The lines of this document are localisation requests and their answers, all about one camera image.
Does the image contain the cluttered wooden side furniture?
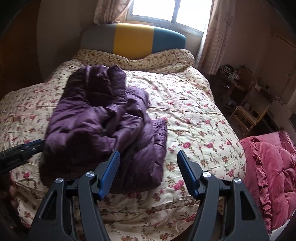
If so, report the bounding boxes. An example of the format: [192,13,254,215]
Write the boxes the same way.
[210,64,257,110]

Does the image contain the small-floral beige duvet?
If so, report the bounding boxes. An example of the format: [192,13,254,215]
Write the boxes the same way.
[72,49,195,74]

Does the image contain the rattan chair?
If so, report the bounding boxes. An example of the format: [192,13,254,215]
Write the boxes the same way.
[230,88,271,137]

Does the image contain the right pink curtain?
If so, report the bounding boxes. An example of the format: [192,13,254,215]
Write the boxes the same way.
[195,0,236,75]

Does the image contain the window with frame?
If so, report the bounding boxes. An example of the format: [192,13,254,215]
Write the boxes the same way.
[126,0,212,38]

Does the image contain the floral white quilt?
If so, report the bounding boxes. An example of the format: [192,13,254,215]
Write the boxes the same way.
[1,59,246,240]

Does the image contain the purple down jacket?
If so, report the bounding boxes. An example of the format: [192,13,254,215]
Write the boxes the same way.
[39,65,167,193]

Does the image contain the grey yellow teal headboard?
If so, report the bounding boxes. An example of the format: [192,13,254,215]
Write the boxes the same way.
[80,24,186,60]

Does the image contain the left floral curtain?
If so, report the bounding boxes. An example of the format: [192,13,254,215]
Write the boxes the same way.
[93,0,133,25]

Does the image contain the red velvet quilt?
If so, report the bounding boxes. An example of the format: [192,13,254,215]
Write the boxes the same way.
[240,130,295,234]

